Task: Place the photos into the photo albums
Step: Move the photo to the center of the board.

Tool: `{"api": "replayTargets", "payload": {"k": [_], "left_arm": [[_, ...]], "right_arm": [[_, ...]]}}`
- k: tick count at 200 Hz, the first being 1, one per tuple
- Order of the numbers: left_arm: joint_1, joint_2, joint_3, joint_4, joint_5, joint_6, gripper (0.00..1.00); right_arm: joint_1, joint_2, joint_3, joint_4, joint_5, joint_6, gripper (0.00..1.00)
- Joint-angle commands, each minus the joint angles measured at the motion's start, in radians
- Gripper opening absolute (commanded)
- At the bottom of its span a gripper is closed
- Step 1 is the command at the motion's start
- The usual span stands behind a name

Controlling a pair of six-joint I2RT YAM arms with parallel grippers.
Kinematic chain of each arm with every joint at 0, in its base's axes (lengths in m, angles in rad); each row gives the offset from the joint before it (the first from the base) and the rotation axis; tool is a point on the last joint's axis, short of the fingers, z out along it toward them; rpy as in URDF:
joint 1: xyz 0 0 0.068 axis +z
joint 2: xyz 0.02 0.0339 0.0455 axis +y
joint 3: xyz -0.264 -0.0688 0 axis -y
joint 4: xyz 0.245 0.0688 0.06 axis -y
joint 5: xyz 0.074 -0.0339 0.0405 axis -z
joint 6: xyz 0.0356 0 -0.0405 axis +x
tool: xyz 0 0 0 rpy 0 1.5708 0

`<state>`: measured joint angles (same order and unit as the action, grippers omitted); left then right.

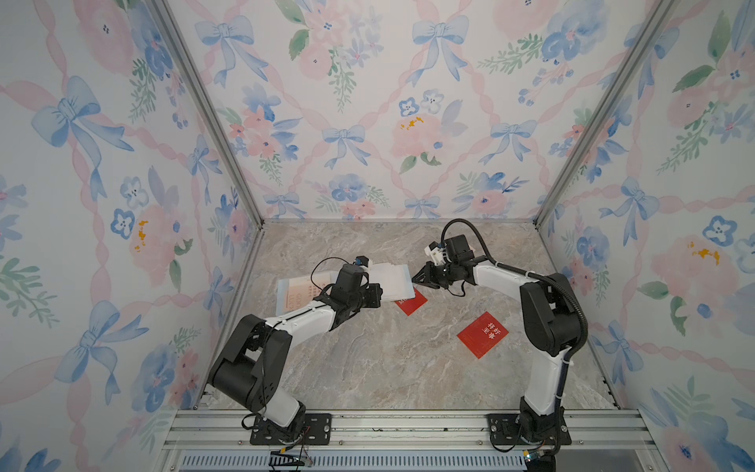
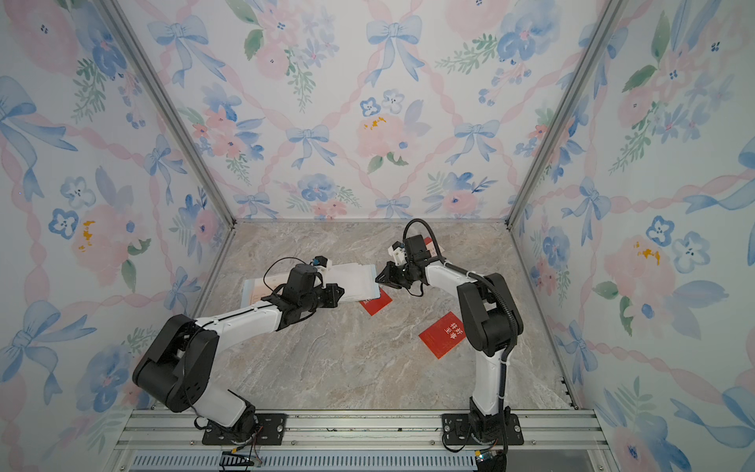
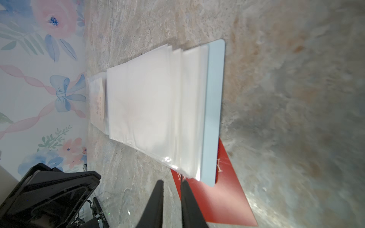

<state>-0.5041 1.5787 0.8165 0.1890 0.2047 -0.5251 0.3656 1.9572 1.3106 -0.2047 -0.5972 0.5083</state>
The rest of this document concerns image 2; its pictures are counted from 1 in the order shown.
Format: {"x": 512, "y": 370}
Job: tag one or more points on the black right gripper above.
{"x": 391, "y": 274}

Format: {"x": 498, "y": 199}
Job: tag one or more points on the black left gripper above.
{"x": 334, "y": 297}

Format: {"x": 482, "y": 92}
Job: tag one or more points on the red card gold text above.
{"x": 444, "y": 335}

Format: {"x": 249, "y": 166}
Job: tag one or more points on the pink good luck card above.
{"x": 257, "y": 288}

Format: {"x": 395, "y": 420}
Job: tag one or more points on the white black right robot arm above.
{"x": 491, "y": 321}

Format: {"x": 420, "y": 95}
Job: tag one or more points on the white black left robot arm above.
{"x": 177, "y": 368}

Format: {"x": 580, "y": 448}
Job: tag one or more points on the red money card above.
{"x": 373, "y": 306}

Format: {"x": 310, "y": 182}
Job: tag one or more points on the red and cream card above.
{"x": 430, "y": 246}

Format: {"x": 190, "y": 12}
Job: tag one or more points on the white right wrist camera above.
{"x": 398, "y": 253}

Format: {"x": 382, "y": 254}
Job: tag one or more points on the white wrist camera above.
{"x": 398, "y": 253}
{"x": 321, "y": 263}

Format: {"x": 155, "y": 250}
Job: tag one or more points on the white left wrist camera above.
{"x": 321, "y": 263}

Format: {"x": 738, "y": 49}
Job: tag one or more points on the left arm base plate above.
{"x": 261, "y": 429}

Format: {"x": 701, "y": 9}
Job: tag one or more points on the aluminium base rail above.
{"x": 363, "y": 440}

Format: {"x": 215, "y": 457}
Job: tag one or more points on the aluminium corner post right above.
{"x": 600, "y": 37}

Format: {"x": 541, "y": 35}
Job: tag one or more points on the aluminium corner post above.
{"x": 600, "y": 37}
{"x": 115, "y": 19}

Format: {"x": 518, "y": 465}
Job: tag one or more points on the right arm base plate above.
{"x": 462, "y": 429}

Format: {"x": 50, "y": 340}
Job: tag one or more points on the aluminium corner post left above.
{"x": 115, "y": 19}

